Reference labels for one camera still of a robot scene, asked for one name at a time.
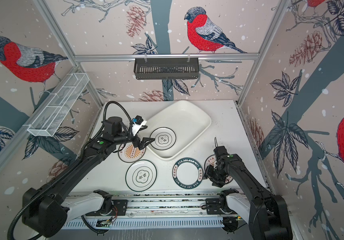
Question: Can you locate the orange sunburst plate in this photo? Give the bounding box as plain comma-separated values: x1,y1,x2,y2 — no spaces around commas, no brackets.
204,155,233,184
118,143,146,163

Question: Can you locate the black rim flower plate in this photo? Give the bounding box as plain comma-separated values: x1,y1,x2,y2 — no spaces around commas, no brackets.
126,160,157,192
150,127,177,151

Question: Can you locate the white plastic bin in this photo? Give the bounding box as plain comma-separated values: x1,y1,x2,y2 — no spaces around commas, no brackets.
139,101,212,161

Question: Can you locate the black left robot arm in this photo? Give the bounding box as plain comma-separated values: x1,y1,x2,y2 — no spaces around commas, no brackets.
7,116,154,240

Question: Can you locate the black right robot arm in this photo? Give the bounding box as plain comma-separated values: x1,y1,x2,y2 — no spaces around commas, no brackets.
205,146,293,240

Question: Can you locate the green rim plate front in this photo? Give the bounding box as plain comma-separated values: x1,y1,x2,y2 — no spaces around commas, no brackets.
172,158,204,190

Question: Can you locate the black rim flower plate front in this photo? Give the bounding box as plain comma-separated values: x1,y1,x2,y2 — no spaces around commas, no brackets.
126,160,157,192

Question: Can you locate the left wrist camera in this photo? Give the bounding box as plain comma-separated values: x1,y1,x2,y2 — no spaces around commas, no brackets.
131,116,147,136

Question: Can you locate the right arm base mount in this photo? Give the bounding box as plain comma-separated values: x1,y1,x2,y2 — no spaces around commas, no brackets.
200,198,236,215

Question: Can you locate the aluminium rail base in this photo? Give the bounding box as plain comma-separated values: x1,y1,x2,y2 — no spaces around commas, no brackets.
62,191,221,220

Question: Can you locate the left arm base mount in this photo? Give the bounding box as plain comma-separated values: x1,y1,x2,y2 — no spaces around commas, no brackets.
86,200,128,217

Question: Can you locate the black wire wall basket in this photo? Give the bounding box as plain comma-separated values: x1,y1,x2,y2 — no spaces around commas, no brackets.
134,58,200,80

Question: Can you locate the white mesh wall shelf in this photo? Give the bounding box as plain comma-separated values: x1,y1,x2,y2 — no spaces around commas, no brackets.
27,73,90,137

